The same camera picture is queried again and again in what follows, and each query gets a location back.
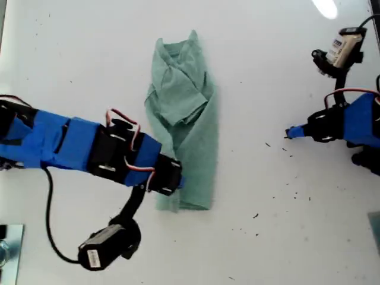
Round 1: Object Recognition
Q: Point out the green t-shirt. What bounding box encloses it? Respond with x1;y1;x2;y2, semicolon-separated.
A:
144;29;220;213

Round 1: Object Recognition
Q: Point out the shiny steel plate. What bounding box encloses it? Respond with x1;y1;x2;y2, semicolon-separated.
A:
0;224;25;285

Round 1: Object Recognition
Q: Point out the red white servo wire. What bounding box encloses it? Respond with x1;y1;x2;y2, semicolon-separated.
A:
105;107;157;192

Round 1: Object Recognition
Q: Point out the black camera stalk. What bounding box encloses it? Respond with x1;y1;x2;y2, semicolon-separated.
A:
120;185;147;226
334;69;352;109

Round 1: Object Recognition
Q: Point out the black camera box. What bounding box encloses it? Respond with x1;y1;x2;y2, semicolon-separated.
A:
77;218;143;271
311;26;368;78

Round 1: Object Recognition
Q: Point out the black camera cable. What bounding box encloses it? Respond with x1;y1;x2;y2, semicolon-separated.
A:
43;166;81;264
359;14;380;30

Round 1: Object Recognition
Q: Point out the steel post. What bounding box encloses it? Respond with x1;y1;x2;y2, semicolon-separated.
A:
0;239;10;268

